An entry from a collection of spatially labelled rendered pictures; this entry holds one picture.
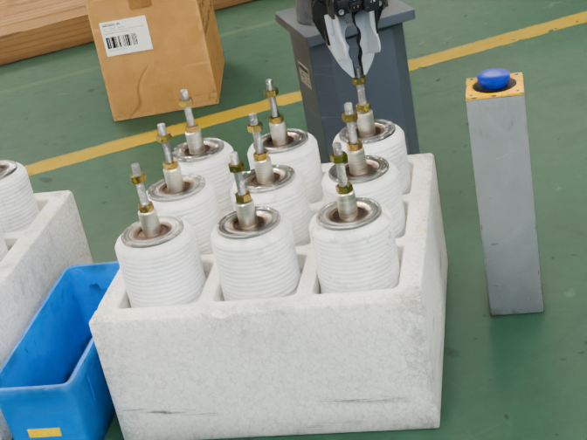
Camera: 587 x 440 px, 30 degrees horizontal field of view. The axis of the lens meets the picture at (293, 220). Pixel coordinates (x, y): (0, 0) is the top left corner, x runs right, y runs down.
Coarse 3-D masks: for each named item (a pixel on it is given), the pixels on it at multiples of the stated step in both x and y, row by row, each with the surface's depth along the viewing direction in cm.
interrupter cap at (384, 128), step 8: (376, 120) 148; (384, 120) 147; (344, 128) 147; (376, 128) 146; (384, 128) 145; (392, 128) 144; (344, 136) 145; (360, 136) 145; (368, 136) 144; (376, 136) 143; (384, 136) 142
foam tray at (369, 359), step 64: (128, 320) 127; (192, 320) 125; (256, 320) 124; (320, 320) 123; (384, 320) 122; (128, 384) 131; (192, 384) 130; (256, 384) 128; (320, 384) 127; (384, 384) 126
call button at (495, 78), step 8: (480, 72) 135; (488, 72) 135; (496, 72) 134; (504, 72) 134; (480, 80) 134; (488, 80) 133; (496, 80) 133; (504, 80) 133; (488, 88) 134; (496, 88) 134
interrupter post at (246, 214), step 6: (240, 204) 125; (246, 204) 125; (252, 204) 126; (240, 210) 125; (246, 210) 125; (252, 210) 126; (240, 216) 126; (246, 216) 126; (252, 216) 126; (240, 222) 126; (246, 222) 126; (252, 222) 126; (258, 222) 127; (246, 228) 126
